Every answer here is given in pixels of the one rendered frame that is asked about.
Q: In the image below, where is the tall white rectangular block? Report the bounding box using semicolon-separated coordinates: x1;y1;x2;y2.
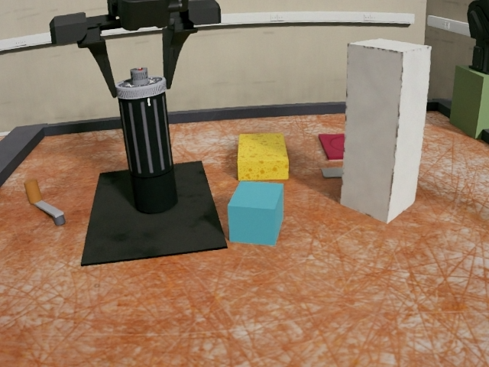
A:
341;39;432;223

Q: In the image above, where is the yellow sponge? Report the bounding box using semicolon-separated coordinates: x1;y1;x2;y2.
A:
237;133;288;180

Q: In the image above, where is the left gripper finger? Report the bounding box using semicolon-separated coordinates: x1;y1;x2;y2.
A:
76;37;116;98
162;28;198;89

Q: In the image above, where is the teal cube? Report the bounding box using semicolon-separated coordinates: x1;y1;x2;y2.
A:
228;180;283;245

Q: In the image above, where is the hand coffee grinder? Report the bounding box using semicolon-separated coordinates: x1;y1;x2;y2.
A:
115;67;178;213

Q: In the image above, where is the black square mat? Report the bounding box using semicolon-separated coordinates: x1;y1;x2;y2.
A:
81;161;228;267

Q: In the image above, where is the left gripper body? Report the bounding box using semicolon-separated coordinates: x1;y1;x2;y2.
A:
50;0;222;44

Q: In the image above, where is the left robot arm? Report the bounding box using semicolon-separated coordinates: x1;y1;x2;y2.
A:
110;0;189;31

